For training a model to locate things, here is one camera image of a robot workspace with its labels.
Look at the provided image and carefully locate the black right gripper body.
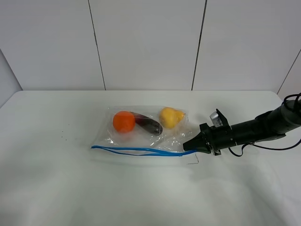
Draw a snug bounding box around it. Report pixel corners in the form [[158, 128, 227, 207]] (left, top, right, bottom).
[[200, 123, 232, 156]]

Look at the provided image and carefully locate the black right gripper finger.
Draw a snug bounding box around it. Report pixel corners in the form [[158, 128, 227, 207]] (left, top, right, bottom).
[[183, 132, 208, 153]]

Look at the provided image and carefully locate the clear zip bag blue seal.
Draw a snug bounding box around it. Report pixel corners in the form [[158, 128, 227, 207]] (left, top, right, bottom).
[[91, 105, 195, 157]]

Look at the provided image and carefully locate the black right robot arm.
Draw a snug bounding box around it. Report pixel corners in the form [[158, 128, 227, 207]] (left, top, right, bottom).
[[183, 94, 301, 157]]

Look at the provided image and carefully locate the yellow pear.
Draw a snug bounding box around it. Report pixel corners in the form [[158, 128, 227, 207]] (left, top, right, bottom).
[[159, 107, 185, 129]]

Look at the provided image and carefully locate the dark purple eggplant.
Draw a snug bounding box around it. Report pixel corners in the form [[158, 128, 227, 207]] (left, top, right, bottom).
[[131, 112, 163, 136]]

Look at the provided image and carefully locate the orange fruit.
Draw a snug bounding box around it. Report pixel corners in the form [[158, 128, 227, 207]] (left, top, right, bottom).
[[112, 111, 135, 133]]

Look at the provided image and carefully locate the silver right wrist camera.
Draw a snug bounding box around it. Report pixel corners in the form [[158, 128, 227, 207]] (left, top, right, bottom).
[[210, 109, 229, 128]]

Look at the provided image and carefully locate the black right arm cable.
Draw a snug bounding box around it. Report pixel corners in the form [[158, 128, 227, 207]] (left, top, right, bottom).
[[229, 93, 301, 157]]

